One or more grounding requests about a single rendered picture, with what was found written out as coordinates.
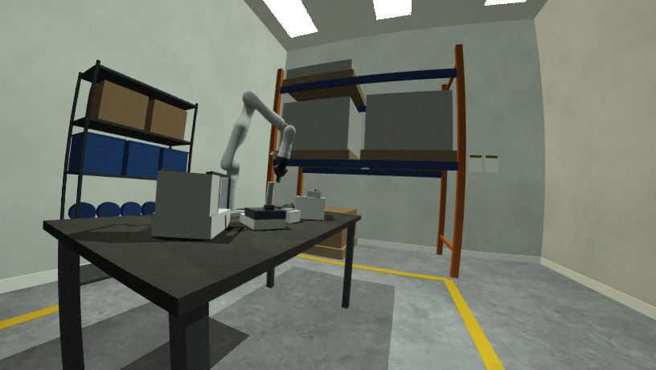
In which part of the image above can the white benchtop mixer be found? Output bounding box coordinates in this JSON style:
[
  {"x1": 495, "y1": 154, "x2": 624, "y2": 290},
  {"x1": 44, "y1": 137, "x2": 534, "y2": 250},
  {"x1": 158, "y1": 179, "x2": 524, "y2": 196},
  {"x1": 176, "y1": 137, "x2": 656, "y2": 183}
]
[{"x1": 283, "y1": 191, "x2": 326, "y2": 220}]

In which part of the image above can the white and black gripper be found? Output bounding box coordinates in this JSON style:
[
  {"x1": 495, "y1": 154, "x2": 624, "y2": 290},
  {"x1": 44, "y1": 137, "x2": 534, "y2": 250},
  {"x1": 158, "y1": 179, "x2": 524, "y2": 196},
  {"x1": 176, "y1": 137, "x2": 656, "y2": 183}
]
[{"x1": 273, "y1": 156, "x2": 289, "y2": 183}]

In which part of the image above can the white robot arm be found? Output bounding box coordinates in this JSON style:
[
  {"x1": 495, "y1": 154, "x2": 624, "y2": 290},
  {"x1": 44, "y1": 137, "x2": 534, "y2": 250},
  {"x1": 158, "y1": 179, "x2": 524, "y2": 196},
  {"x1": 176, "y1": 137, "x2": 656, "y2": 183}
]
[{"x1": 220, "y1": 90, "x2": 295, "y2": 211}]

